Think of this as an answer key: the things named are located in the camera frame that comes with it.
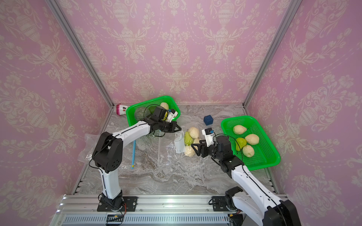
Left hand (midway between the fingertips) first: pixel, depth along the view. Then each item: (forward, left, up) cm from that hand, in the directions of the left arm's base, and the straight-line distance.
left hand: (181, 129), depth 90 cm
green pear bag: (-2, -5, -9) cm, 10 cm away
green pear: (-4, -39, -8) cm, 40 cm away
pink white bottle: (+23, +47, -7) cm, 53 cm away
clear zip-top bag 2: (-12, +4, -6) cm, 14 cm away
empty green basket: (-11, -54, -11) cm, 56 cm away
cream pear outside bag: (-5, -10, -6) cm, 13 cm away
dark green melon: (+15, +30, -1) cm, 33 cm away
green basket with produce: (+31, +21, -3) cm, 37 cm away
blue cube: (+15, -20, -8) cm, 27 cm away
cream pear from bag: (-3, -47, -6) cm, 47 cm away
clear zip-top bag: (-8, +55, -3) cm, 56 cm away
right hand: (-14, -6, +3) cm, 16 cm away
